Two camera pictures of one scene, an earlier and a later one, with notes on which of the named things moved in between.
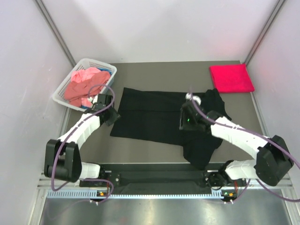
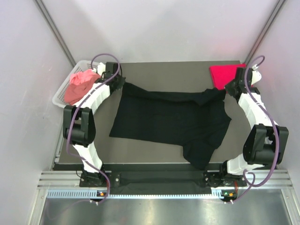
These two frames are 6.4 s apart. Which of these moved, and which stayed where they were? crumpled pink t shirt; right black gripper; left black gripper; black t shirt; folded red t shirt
Moved: left black gripper; right black gripper
Stayed: black t shirt; folded red t shirt; crumpled pink t shirt
